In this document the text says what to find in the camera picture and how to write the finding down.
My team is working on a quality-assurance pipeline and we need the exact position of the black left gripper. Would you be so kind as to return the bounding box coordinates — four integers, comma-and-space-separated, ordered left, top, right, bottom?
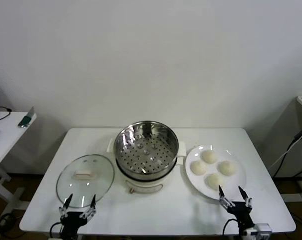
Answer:
58, 193, 97, 240

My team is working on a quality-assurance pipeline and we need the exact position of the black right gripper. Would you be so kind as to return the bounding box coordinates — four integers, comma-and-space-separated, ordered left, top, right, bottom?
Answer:
218, 184, 255, 230

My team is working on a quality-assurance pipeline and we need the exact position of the round glass pot lid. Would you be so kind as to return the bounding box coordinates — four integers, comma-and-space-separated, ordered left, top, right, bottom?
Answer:
56, 154, 115, 209

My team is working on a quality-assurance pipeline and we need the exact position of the white steamed baozi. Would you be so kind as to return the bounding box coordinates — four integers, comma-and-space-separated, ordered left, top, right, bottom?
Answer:
201, 149, 218, 165
190, 160, 208, 175
219, 160, 238, 176
205, 173, 226, 190

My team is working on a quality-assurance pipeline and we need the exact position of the perforated steel steamer basket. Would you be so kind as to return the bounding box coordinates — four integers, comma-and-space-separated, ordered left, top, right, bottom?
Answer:
113, 120, 179, 180

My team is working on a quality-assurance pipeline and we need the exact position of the round white plate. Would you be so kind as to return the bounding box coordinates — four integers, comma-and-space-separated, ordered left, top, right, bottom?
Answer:
185, 144, 247, 200

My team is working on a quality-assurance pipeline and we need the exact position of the white electric cooker base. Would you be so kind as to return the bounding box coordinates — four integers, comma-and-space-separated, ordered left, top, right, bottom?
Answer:
106, 138, 187, 194

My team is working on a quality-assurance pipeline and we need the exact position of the white side table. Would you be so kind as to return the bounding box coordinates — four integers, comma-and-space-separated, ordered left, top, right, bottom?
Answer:
0, 111, 38, 216

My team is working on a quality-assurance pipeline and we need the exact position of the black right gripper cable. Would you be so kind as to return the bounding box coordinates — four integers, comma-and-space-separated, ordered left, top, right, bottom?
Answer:
222, 218, 239, 238

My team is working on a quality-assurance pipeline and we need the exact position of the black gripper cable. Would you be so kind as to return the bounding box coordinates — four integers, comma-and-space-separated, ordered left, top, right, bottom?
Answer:
222, 218, 239, 238
49, 221, 64, 238

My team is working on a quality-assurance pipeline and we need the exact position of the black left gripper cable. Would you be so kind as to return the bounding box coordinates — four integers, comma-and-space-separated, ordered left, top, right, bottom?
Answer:
49, 221, 64, 238

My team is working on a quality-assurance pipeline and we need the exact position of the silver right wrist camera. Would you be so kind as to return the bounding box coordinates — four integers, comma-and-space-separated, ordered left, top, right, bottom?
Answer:
254, 222, 273, 240

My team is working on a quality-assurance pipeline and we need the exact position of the black power cable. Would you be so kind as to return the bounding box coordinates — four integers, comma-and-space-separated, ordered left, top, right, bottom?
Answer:
273, 147, 302, 179

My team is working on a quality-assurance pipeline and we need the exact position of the white power cable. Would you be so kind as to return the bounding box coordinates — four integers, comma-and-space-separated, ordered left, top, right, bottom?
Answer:
269, 139, 298, 171

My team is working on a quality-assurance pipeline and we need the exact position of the black floor cable bundle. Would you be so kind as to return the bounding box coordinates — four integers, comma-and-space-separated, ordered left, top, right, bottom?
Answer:
0, 189, 25, 237

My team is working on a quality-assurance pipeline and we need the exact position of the green handled scraper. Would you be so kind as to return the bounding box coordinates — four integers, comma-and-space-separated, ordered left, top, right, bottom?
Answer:
17, 106, 36, 129

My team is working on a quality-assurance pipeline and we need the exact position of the black cable on side table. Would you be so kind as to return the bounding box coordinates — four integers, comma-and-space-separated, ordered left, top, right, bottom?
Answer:
0, 99, 13, 121

